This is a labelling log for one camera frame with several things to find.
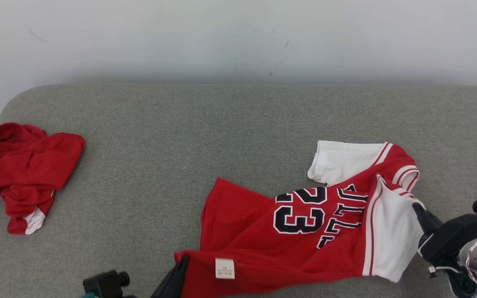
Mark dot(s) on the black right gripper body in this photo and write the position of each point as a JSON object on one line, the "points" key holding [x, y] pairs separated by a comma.
{"points": [[454, 236]]}

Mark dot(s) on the grey fabric sofa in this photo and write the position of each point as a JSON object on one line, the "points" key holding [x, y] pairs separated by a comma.
{"points": [[180, 132]]}

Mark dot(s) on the red white number 23 jersey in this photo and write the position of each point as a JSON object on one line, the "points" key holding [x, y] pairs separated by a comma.
{"points": [[255, 231]]}

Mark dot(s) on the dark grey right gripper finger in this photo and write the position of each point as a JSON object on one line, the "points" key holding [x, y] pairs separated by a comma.
{"points": [[425, 219]]}

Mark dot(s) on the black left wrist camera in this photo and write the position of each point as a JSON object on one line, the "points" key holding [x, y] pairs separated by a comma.
{"points": [[106, 284]]}

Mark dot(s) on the red shorts with white stripe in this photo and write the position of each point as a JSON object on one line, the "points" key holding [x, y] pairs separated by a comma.
{"points": [[23, 165]]}

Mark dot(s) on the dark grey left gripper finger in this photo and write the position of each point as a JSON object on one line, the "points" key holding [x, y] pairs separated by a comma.
{"points": [[172, 281]]}

